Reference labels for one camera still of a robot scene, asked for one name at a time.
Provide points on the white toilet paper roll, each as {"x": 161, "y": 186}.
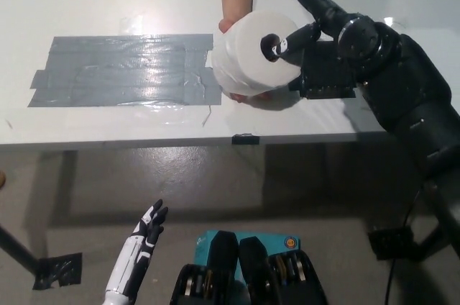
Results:
{"x": 244, "y": 57}

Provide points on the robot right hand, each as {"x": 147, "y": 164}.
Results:
{"x": 323, "y": 17}

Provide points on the black floor tape patch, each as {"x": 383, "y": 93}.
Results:
{"x": 57, "y": 272}
{"x": 390, "y": 244}

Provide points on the small black tape strip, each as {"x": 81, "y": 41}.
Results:
{"x": 246, "y": 139}

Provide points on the black and teal robot body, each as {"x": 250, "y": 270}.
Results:
{"x": 223, "y": 269}

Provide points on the grey duct tape patch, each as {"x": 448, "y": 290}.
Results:
{"x": 122, "y": 71}

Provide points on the black stand leg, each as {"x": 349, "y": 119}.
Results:
{"x": 442, "y": 208}
{"x": 18, "y": 251}

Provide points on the person's bare hand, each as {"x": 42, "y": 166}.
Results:
{"x": 226, "y": 26}

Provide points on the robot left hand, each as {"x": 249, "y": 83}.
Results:
{"x": 125, "y": 265}

